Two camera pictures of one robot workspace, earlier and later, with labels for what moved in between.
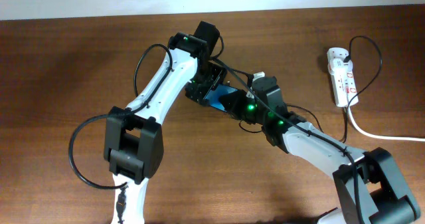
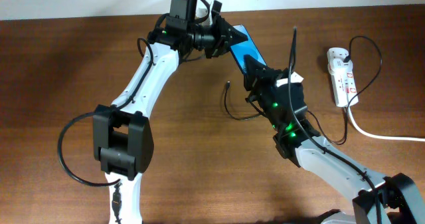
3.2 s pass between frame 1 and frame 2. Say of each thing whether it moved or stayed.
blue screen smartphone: moved
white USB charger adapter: stayed
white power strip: stayed
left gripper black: moved
